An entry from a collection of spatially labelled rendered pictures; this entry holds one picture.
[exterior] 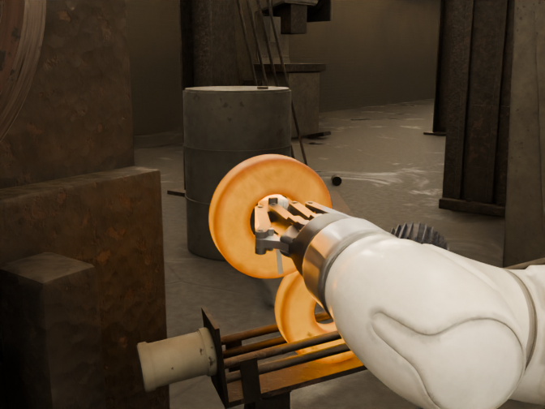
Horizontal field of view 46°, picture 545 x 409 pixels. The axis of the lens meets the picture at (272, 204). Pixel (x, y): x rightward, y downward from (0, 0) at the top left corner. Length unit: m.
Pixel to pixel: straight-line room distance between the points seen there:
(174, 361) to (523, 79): 2.48
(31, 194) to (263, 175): 0.29
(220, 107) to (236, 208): 2.45
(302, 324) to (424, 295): 0.41
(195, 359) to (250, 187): 0.22
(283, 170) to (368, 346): 0.35
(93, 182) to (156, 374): 0.27
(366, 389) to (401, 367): 1.71
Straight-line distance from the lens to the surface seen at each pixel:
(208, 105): 3.22
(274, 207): 0.73
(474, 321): 0.43
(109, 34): 0.97
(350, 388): 2.14
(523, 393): 0.56
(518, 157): 3.08
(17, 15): 0.68
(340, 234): 0.55
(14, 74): 0.69
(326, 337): 0.83
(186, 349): 0.80
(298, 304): 0.82
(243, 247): 0.77
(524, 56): 3.05
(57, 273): 0.75
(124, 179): 0.92
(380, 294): 0.46
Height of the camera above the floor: 1.03
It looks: 13 degrees down
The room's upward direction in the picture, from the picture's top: straight up
